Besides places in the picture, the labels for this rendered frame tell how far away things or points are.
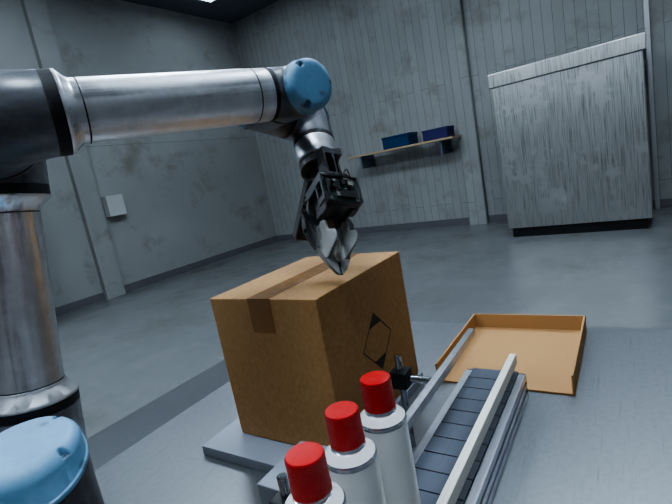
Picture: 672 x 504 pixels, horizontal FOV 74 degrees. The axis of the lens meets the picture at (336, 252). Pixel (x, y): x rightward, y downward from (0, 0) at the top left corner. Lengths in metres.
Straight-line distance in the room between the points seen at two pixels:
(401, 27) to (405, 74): 0.76
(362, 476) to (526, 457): 0.40
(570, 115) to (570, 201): 1.03
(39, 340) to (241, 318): 0.29
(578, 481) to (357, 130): 8.39
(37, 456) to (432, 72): 7.97
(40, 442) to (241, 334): 0.33
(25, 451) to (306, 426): 0.40
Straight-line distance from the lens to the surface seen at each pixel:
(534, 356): 1.09
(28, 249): 0.71
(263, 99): 0.66
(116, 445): 1.12
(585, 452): 0.82
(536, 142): 6.33
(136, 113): 0.60
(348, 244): 0.72
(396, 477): 0.52
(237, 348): 0.84
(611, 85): 6.24
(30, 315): 0.71
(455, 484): 0.62
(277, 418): 0.85
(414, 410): 0.66
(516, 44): 7.88
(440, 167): 8.19
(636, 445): 0.84
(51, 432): 0.66
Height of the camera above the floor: 1.30
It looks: 10 degrees down
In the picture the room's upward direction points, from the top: 11 degrees counter-clockwise
